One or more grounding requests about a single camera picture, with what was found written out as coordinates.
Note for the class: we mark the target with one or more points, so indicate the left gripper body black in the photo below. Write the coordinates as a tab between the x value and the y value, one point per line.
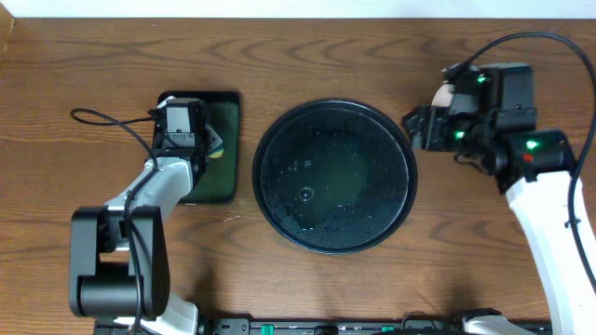
205	155

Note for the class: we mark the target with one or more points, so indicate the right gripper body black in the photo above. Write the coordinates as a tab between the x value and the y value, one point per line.
429	128

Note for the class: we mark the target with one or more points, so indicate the green yellow sponge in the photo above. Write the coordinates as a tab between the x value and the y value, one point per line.
215	143

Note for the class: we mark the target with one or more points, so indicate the pink white plate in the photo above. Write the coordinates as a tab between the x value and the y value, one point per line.
444	96

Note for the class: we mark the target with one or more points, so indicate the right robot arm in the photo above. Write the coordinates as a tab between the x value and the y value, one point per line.
551	211

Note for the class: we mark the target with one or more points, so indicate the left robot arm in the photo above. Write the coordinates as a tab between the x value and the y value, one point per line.
119	266

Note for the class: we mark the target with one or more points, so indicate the black rectangular water tray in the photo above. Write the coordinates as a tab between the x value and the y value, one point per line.
218	183

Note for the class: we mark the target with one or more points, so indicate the black round tray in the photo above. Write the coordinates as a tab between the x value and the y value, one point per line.
335	176

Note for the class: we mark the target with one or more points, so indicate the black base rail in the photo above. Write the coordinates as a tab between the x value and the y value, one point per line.
418	324

